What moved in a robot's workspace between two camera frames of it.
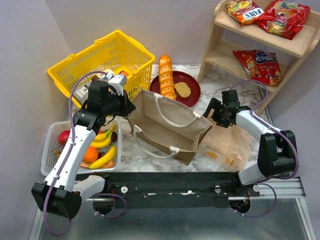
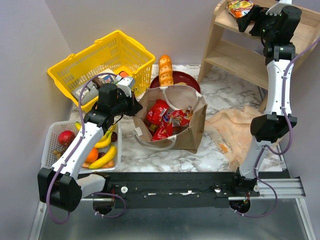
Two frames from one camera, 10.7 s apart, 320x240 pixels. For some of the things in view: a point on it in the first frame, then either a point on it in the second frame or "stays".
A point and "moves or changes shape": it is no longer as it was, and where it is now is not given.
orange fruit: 91,154 stays
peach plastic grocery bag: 228,148 moves or changes shape
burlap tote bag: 165,127 moves or changes shape
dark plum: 114,137 stays
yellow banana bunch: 103,139 stays
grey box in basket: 82,94 stays
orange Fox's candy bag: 244,12 stays
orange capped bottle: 123,72 stays
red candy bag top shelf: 284,18 to 155,113
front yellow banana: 109,156 stays
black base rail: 175,190 stays
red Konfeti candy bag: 263,67 to 171,122
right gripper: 215,113 to 253,21
